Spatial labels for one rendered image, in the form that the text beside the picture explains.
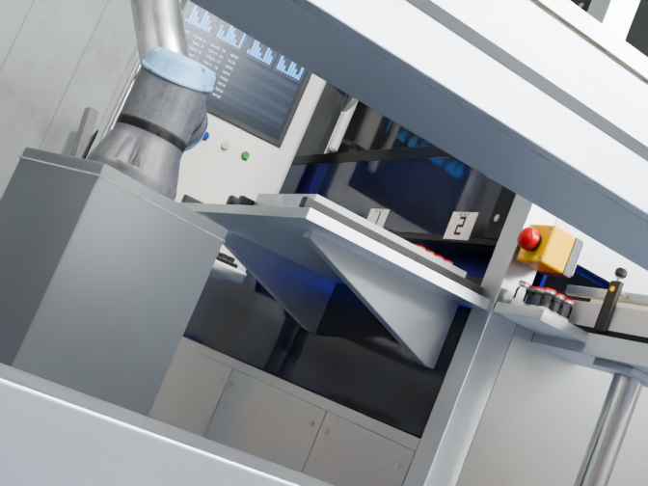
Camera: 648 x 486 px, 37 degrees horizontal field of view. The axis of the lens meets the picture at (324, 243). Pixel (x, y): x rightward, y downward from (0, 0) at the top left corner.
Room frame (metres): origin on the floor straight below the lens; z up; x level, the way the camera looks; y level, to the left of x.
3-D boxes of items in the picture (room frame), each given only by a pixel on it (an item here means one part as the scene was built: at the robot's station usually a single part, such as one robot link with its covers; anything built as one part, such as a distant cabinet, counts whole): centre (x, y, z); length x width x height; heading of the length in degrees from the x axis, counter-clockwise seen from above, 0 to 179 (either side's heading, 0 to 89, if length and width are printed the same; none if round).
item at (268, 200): (1.78, -0.06, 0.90); 0.34 x 0.26 x 0.04; 115
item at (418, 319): (1.73, -0.12, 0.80); 0.34 x 0.03 x 0.13; 116
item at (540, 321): (1.66, -0.42, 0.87); 0.14 x 0.13 x 0.02; 116
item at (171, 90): (1.50, 0.32, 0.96); 0.13 x 0.12 x 0.14; 3
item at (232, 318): (2.65, 0.13, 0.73); 1.98 x 0.01 x 0.25; 26
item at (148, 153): (1.50, 0.32, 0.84); 0.15 x 0.15 x 0.10
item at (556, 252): (1.66, -0.37, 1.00); 0.08 x 0.07 x 0.07; 116
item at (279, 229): (1.95, -0.02, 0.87); 0.70 x 0.48 x 0.02; 26
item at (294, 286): (2.18, 0.10, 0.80); 0.34 x 0.03 x 0.13; 116
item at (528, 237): (1.64, -0.33, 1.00); 0.04 x 0.04 x 0.04; 26
